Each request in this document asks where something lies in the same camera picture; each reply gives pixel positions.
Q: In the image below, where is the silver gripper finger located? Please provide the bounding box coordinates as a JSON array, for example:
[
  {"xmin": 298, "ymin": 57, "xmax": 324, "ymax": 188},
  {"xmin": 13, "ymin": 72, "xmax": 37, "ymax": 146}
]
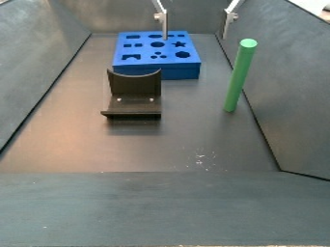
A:
[
  {"xmin": 151, "ymin": 0, "xmax": 167, "ymax": 41},
  {"xmin": 221, "ymin": 0, "xmax": 244, "ymax": 40}
]

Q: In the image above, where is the green oval cylinder peg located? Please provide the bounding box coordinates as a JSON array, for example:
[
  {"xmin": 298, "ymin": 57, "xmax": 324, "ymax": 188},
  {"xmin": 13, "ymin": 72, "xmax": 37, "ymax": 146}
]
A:
[{"xmin": 224, "ymin": 39, "xmax": 257, "ymax": 112}]

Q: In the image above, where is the blue foam shape board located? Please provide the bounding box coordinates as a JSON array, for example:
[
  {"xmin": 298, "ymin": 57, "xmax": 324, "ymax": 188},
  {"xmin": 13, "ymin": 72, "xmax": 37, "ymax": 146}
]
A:
[{"xmin": 112, "ymin": 31, "xmax": 201, "ymax": 80}]

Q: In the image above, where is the black curved plastic stand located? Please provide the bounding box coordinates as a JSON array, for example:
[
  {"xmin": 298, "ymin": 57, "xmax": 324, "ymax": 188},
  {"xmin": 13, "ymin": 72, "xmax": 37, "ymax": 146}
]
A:
[{"xmin": 100, "ymin": 69, "xmax": 163, "ymax": 118}]

